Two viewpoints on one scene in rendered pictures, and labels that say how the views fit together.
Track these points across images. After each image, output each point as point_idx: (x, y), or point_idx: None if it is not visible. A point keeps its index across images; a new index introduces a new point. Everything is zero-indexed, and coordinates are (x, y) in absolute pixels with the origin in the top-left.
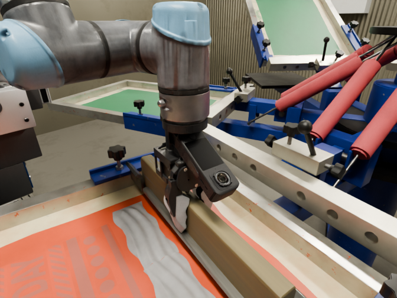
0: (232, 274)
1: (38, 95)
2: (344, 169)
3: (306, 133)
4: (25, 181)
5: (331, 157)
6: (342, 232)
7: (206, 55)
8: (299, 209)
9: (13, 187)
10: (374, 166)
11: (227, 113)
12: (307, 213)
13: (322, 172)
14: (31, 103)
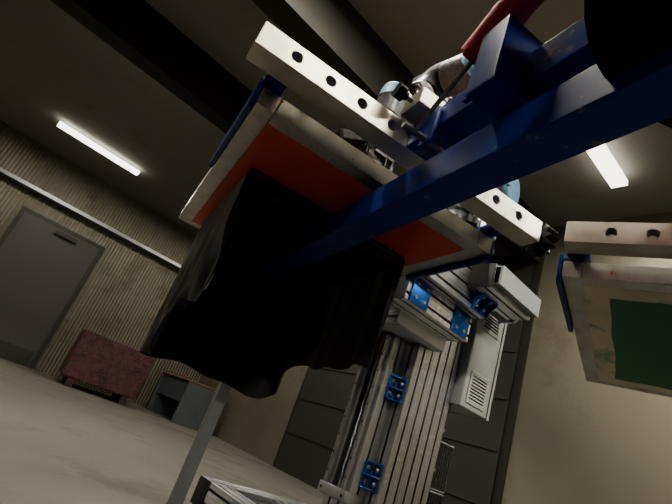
0: None
1: (492, 275)
2: (399, 84)
3: (409, 90)
4: (404, 286)
5: (420, 90)
6: (333, 118)
7: (382, 96)
8: (402, 174)
9: (398, 287)
10: (495, 49)
11: (658, 237)
12: (412, 182)
13: (430, 116)
14: (484, 280)
